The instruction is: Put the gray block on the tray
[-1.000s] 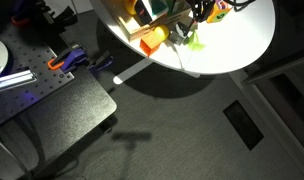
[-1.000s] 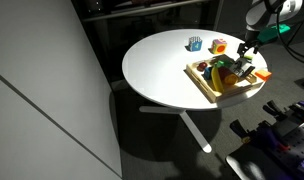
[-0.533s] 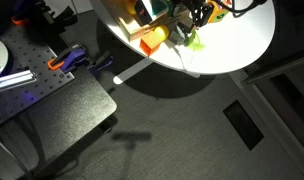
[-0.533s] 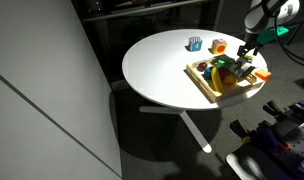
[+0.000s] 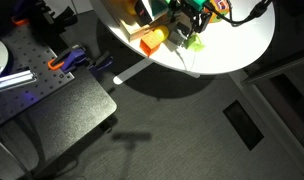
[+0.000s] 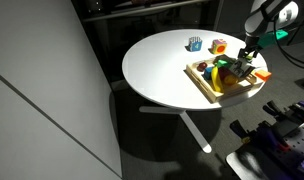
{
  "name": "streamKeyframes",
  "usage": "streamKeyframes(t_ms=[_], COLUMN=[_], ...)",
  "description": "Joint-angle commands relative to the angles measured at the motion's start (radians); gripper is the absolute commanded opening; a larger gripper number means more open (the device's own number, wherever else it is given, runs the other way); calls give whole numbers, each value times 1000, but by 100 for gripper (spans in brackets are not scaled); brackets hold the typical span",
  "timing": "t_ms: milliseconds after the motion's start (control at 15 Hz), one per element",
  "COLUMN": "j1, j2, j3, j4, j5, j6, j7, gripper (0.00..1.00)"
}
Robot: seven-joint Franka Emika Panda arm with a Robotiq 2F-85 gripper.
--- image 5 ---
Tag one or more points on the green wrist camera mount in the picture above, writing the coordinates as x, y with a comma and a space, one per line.
196, 4

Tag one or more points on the orange multicoloured shape sorter cube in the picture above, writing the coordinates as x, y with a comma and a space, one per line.
220, 15

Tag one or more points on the dark purple clamp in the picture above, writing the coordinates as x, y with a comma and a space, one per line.
100, 63

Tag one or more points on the white table foot bar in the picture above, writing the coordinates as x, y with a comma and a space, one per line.
132, 70

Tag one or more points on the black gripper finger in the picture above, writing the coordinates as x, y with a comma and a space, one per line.
202, 24
183, 28

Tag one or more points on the aluminium extrusion rail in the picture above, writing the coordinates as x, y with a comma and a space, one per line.
15, 79

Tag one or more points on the black clamp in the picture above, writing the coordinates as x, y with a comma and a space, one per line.
65, 18

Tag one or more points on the orange block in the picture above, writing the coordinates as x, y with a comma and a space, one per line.
149, 45

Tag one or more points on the light green triangular piece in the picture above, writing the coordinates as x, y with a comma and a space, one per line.
193, 44

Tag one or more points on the gray metal table leg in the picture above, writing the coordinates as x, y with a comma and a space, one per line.
12, 155

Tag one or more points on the wooden tray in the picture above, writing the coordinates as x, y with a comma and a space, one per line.
132, 30

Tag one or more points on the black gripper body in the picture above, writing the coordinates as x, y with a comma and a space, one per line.
189, 15

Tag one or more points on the yellow ball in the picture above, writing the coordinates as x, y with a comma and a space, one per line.
162, 32

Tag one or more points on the dark cabinet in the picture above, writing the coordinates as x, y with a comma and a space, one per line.
285, 86

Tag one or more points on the black white cube teal triangle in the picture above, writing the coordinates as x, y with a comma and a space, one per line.
147, 11

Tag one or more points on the black floor hatch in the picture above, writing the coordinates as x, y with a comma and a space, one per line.
242, 125

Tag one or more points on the black perforated breadboard plate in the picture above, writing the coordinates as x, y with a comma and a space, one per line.
28, 50

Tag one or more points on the black table plate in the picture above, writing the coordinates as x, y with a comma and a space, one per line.
65, 113

